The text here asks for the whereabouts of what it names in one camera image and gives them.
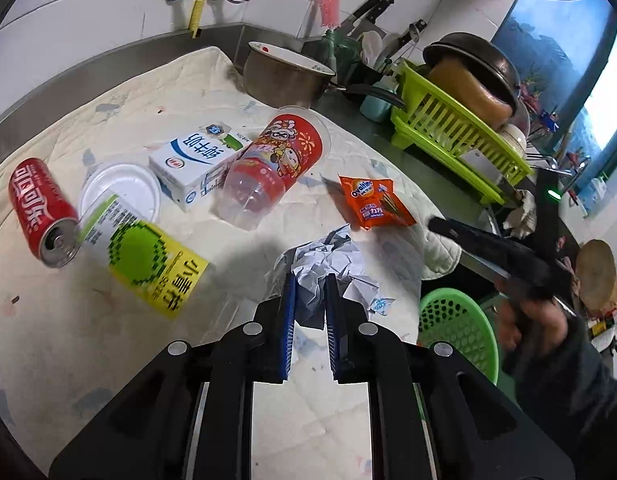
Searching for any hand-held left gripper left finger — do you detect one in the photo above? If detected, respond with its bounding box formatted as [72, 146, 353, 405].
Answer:
[48, 272, 296, 480]

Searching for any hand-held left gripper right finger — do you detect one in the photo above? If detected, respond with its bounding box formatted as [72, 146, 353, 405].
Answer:
[325, 272, 574, 480]

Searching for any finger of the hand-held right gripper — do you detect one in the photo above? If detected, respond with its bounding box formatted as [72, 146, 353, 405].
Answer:
[427, 216, 544, 275]
[459, 251, 520, 287]

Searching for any white paper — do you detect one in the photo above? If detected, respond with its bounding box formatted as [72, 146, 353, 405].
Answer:
[273, 225, 382, 331]

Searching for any green plastic basket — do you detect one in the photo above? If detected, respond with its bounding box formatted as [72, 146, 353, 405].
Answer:
[419, 287, 500, 386]

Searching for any orange snack packet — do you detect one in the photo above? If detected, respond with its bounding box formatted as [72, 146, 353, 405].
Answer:
[337, 174, 417, 231]

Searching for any green yellow label tea cup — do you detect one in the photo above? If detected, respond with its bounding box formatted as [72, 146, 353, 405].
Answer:
[80, 194, 212, 321]

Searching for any red printed plastic cup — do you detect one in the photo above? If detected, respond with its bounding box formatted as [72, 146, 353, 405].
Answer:
[216, 105, 332, 231]

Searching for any white blue milk carton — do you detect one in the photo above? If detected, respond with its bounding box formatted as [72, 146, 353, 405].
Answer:
[148, 122, 254, 211]

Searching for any white plastic lid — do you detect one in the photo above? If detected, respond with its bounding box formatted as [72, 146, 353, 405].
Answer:
[79, 162, 160, 223]

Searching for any red soda can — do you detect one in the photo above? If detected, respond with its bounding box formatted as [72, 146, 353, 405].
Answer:
[8, 157, 82, 268]

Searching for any person's right forearm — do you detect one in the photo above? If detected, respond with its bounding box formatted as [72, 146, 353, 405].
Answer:
[503, 310, 617, 480]

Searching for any person's right hand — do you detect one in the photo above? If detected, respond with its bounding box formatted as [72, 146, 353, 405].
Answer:
[493, 285, 569, 368]

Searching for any white dish rag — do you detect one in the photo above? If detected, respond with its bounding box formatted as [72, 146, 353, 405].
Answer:
[503, 190, 539, 239]

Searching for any round wooden chopping board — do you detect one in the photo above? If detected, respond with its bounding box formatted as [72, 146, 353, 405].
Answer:
[575, 239, 617, 313]

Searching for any white bowl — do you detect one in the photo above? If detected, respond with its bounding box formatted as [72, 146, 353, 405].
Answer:
[499, 124, 528, 157]

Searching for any green plastic dish rack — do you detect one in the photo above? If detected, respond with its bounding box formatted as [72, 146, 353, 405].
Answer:
[390, 60, 535, 206]

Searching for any brown clay pot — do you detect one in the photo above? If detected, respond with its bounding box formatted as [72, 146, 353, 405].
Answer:
[429, 55, 517, 131]

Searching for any teal plastic bottle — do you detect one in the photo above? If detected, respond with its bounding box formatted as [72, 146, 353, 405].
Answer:
[360, 94, 395, 122]

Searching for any window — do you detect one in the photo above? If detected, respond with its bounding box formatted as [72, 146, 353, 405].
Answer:
[491, 0, 617, 161]

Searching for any dark metal wok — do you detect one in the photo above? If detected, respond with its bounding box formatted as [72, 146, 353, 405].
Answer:
[423, 32, 522, 106]

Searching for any white rice paddle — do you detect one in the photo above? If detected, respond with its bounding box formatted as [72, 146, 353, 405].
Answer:
[361, 30, 388, 68]

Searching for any cream quilted mat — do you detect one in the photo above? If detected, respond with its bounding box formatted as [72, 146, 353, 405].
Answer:
[0, 46, 462, 480]

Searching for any green glass jar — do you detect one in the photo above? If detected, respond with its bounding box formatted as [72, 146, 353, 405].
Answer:
[321, 30, 362, 73]

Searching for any metal saucepan with floral rim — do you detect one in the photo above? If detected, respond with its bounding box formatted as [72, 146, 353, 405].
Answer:
[242, 41, 407, 111]

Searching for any pink bottle brush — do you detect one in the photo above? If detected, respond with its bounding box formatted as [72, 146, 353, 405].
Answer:
[316, 0, 342, 31]

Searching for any black handled kitchen knife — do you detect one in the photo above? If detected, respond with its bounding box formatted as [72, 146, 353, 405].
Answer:
[393, 19, 428, 57]

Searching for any black handled cleaver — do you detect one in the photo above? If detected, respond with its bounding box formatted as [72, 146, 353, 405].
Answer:
[339, 0, 395, 41]

